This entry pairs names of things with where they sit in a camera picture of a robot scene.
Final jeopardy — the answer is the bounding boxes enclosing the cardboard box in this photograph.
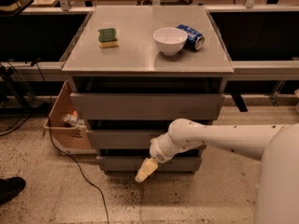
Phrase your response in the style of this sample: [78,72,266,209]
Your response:
[44,81,93,154]

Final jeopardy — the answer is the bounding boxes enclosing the grey workbench frame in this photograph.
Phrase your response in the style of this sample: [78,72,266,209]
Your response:
[1,6,298,80]

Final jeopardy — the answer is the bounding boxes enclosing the black floor cable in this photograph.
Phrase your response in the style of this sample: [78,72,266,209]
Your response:
[35,63,110,224]

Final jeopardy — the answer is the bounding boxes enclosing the grey drawer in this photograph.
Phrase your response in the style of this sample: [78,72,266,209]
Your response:
[96,156,202,173]
[87,130,162,149]
[70,92,224,120]

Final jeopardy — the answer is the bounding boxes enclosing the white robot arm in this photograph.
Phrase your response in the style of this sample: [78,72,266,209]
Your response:
[135,119,299,224]

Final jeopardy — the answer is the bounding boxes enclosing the grey top drawer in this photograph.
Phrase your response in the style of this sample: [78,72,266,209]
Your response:
[70,92,224,120]

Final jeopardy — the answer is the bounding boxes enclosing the blue soda can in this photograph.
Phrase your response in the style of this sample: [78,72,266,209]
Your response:
[178,24,205,51]

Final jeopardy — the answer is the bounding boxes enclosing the black shoe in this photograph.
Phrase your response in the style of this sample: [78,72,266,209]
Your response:
[0,177,26,204]

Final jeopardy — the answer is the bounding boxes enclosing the crumpled can in box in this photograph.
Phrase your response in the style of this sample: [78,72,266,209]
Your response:
[64,114,84,126]

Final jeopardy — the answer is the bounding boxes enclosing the green yellow sponge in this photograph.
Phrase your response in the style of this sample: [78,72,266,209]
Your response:
[98,28,119,49]

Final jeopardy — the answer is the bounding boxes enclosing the grey drawer cabinet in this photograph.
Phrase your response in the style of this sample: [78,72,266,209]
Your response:
[63,6,233,173]

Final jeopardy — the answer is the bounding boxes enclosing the grey bottom drawer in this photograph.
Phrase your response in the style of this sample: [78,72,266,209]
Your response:
[96,156,202,173]

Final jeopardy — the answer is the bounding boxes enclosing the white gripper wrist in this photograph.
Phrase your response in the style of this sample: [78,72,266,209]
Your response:
[135,133,186,183]

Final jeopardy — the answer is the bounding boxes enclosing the white bowl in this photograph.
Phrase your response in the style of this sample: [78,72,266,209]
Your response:
[153,27,188,56]

